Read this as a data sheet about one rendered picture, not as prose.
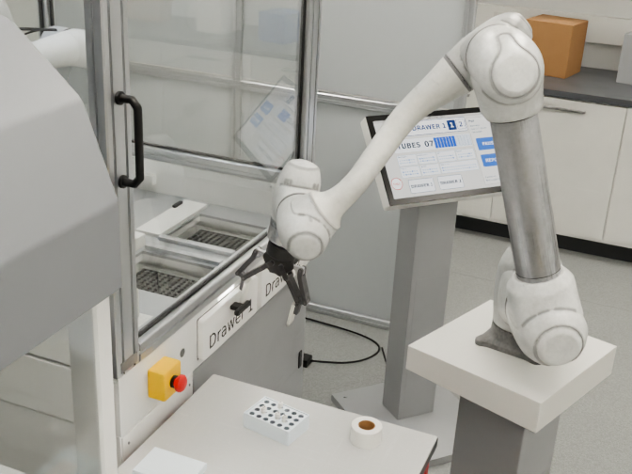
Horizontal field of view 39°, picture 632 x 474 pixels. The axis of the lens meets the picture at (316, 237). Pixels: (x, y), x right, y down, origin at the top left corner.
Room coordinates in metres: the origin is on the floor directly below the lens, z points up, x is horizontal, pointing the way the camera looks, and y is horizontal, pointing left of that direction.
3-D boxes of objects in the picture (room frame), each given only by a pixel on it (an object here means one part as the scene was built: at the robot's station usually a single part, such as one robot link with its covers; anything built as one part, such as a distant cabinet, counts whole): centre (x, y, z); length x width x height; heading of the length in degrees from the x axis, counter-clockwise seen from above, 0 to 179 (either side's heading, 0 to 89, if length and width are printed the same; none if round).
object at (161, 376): (1.69, 0.32, 0.88); 0.07 x 0.05 x 0.07; 158
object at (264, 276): (2.29, 0.09, 0.87); 0.29 x 0.02 x 0.11; 158
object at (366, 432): (1.66, -0.14, 0.78); 0.07 x 0.07 x 0.04
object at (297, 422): (1.69, 0.07, 0.78); 0.12 x 0.08 x 0.04; 58
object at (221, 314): (2.00, 0.21, 0.87); 0.29 x 0.02 x 0.11; 158
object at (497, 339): (2.03, -0.55, 0.86); 0.22 x 0.18 x 0.06; 144
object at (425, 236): (2.83, -0.41, 0.51); 0.50 x 0.45 x 1.02; 26
